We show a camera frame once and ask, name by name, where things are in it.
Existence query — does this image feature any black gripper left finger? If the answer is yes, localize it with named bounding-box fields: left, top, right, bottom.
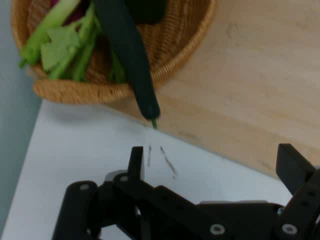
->
left=51, top=146, right=201, bottom=240

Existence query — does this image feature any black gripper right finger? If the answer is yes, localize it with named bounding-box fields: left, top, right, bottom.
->
left=273, top=143, right=320, bottom=240

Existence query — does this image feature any long dark green cucumber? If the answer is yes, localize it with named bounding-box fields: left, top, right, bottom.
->
left=93, top=0, right=161, bottom=130

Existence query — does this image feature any bamboo cutting board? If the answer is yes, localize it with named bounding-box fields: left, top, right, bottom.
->
left=107, top=0, right=320, bottom=181

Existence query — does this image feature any woven wicker basket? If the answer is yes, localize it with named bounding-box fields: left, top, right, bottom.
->
left=10, top=0, right=218, bottom=105

